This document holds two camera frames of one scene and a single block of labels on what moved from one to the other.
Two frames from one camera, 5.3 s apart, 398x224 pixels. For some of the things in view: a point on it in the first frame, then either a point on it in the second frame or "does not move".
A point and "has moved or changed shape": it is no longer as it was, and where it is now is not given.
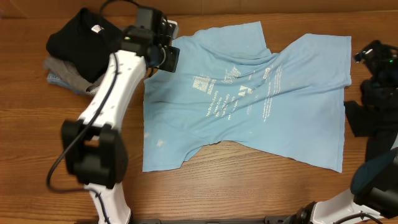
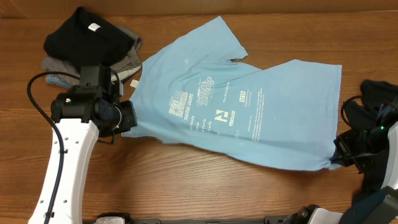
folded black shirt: x=86 y=40 does not move
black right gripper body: x=379 y=63 to x=357 y=148
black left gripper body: x=166 y=58 to x=121 y=117
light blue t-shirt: x=230 y=88 has moved or changed shape
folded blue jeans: x=53 y=79 does not move
